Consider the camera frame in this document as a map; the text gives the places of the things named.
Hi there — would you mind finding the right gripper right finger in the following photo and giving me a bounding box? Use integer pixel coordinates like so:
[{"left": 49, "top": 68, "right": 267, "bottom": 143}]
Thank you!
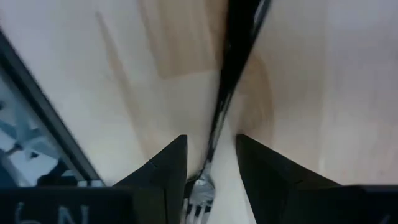
[{"left": 235, "top": 134, "right": 341, "bottom": 224}]

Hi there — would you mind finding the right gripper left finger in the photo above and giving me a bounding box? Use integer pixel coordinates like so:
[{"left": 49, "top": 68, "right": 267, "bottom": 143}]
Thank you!
[{"left": 113, "top": 134, "right": 188, "bottom": 224}]

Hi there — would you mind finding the black metal fork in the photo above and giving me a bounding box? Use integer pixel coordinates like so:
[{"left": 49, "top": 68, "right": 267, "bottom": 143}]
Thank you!
[{"left": 182, "top": 0, "right": 273, "bottom": 224}]

